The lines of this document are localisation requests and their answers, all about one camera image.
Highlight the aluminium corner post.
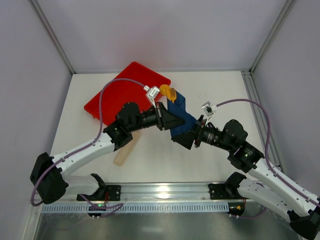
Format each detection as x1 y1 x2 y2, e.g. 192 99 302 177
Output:
249 0 297 75
28 0 76 75

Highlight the left black controller board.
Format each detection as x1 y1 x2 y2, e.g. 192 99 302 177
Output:
88 203 107 218

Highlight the black controller board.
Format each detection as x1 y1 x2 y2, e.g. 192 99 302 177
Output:
88 203 107 218
227 203 246 216

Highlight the red plastic tray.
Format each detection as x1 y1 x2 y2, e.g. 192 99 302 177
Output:
83 61 172 126

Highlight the aluminium front rail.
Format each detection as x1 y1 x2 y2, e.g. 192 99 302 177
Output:
29 181 304 205

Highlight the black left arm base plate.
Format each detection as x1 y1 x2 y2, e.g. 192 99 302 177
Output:
83 184 122 202

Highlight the right black controller board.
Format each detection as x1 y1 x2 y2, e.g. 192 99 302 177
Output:
227 203 246 216

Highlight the orange plastic spoon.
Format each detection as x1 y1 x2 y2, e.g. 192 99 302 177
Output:
159 84 171 97

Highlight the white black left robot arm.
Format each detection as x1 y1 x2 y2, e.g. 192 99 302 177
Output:
30 102 186 207

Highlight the orange plastic fork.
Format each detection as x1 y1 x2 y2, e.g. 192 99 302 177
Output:
168 87 177 103

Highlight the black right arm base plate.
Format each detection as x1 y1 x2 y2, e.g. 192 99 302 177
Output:
208 183 243 200

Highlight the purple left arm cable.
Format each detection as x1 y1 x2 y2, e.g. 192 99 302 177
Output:
29 78 148 221

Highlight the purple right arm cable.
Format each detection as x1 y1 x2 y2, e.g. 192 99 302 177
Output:
214 98 320 220

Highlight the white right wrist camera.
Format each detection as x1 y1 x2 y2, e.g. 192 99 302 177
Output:
201 101 218 123

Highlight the aluminium right corner post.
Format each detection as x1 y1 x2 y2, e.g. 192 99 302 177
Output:
249 0 297 75

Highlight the aluminium rail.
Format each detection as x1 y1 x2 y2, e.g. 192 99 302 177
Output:
29 181 304 205
241 69 283 172

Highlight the white slotted cable duct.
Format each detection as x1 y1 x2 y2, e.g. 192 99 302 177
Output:
41 202 229 214

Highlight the aluminium left corner post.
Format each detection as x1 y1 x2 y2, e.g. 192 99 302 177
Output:
28 0 76 75

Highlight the dark blue paper napkin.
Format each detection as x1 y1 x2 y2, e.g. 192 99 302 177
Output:
167 91 197 138

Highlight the aluminium right side rail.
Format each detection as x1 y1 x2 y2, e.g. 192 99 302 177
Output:
241 69 283 172

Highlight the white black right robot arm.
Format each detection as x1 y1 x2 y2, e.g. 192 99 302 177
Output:
170 115 320 240

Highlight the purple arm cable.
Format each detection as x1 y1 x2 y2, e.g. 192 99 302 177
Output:
214 98 320 220
29 78 148 221

